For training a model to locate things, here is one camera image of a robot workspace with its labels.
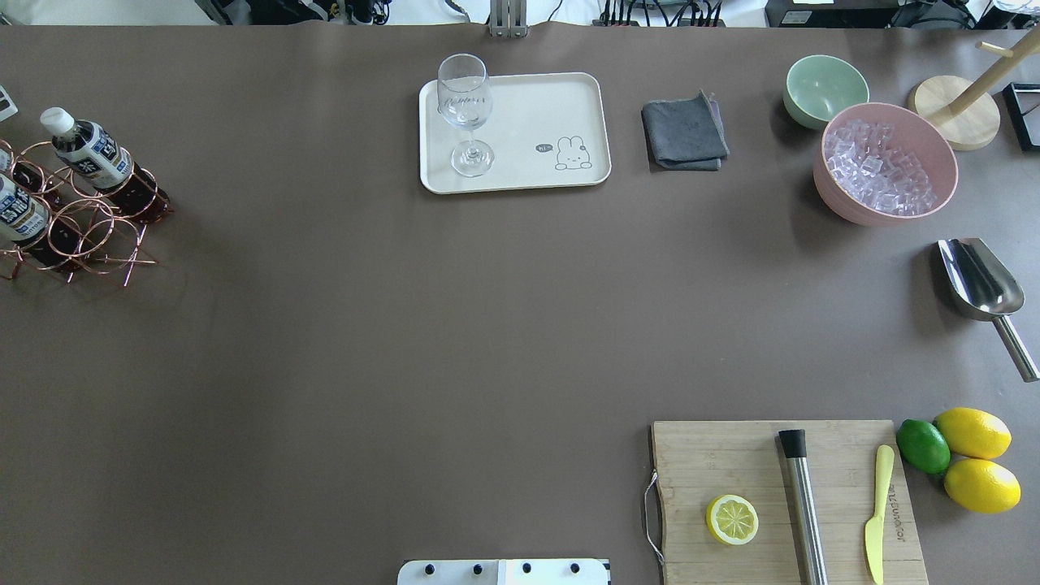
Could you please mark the yellow lemon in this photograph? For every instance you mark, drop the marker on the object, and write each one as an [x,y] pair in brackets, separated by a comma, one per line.
[982,486]
[974,432]

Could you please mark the clear ice cubes pile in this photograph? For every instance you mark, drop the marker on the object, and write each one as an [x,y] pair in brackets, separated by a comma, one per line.
[868,167]

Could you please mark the green ceramic bowl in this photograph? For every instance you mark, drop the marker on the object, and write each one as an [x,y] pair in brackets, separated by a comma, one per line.
[819,86]

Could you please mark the yellow lemon lower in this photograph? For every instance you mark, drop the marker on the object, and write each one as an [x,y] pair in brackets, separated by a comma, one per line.
[982,486]

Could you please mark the bamboo cutting board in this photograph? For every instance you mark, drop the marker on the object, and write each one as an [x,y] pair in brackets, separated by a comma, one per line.
[697,461]

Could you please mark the black frame object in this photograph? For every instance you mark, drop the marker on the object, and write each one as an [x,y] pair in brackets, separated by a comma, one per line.
[1022,100]

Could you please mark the green lime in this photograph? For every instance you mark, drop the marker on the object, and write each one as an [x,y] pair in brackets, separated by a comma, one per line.
[923,446]

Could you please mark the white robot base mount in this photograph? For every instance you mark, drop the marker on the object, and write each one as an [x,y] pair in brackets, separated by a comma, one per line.
[506,571]

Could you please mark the cream rabbit serving tray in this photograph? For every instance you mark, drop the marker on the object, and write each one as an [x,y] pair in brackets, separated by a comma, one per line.
[546,130]

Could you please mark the grey folded cloth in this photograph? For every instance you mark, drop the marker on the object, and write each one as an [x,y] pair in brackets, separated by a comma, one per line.
[686,135]

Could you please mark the steel muddler black tip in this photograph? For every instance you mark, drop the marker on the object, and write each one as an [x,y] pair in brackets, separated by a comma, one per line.
[794,447]

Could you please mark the wooden mug tree stand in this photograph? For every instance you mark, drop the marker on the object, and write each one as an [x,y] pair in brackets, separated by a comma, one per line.
[963,110]

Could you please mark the pink bowl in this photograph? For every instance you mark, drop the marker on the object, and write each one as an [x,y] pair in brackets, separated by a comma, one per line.
[912,133]

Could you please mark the copper wire bottle basket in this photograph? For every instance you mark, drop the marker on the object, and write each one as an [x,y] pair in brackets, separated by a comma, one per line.
[87,234]

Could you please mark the clear wine glass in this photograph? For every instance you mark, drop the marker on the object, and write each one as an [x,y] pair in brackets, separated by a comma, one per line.
[465,101]

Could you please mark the yellow lemon upper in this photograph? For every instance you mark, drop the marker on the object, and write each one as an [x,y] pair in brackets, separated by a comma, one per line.
[974,432]

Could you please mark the yellow plastic knife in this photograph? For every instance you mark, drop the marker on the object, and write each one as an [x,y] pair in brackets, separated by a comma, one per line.
[873,531]

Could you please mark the tea bottle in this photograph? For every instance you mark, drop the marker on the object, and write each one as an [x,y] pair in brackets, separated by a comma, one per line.
[28,223]
[93,154]

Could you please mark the metal ice scoop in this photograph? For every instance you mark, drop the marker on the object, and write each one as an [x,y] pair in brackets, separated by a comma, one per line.
[985,290]

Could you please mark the half lemon slice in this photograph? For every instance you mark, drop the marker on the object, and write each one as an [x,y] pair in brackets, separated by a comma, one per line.
[732,520]

